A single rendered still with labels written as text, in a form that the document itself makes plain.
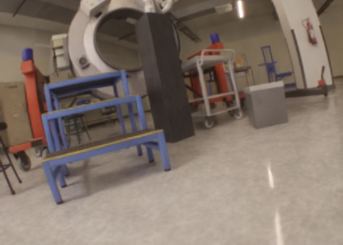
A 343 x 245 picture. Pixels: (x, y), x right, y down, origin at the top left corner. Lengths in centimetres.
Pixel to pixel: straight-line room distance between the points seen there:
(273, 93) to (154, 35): 103
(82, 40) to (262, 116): 192
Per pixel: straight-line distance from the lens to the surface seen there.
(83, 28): 226
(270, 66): 990
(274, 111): 147
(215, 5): 728
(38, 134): 188
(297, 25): 415
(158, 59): 149
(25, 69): 189
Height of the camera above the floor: 32
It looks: 4 degrees down
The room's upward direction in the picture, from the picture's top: 12 degrees counter-clockwise
